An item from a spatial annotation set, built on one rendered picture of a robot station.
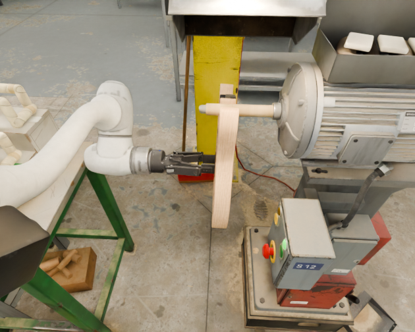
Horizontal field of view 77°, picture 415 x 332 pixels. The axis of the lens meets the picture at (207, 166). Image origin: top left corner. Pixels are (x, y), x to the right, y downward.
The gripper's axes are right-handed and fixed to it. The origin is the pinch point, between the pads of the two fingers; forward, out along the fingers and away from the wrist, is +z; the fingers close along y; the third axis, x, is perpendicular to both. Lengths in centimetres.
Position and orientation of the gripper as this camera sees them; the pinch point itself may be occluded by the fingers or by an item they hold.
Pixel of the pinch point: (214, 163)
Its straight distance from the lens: 83.7
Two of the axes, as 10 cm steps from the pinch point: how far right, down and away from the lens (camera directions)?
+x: 0.3, -9.1, -4.2
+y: -0.4, 4.2, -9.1
